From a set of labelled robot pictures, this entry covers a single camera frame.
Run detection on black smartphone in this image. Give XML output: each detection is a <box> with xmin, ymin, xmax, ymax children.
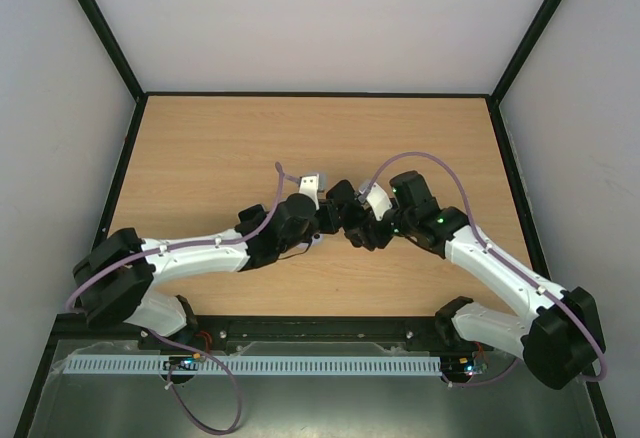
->
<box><xmin>325</xmin><ymin>179</ymin><xmax>356</xmax><ymax>205</ymax></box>

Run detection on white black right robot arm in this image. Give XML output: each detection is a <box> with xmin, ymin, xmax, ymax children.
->
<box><xmin>341</xmin><ymin>171</ymin><xmax>606</xmax><ymax>390</ymax></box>

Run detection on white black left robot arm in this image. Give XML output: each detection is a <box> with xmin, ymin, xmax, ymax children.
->
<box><xmin>71</xmin><ymin>193</ymin><xmax>341</xmax><ymax>337</ymax></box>

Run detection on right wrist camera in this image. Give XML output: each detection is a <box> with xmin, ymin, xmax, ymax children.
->
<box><xmin>357</xmin><ymin>181</ymin><xmax>393</xmax><ymax>222</ymax></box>

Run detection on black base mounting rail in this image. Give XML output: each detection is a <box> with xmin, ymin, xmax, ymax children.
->
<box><xmin>137</xmin><ymin>315</ymin><xmax>496</xmax><ymax>352</ymax></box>

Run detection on white slotted cable duct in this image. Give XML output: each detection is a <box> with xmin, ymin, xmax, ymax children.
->
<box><xmin>62</xmin><ymin>354</ymin><xmax>441</xmax><ymax>377</ymax></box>

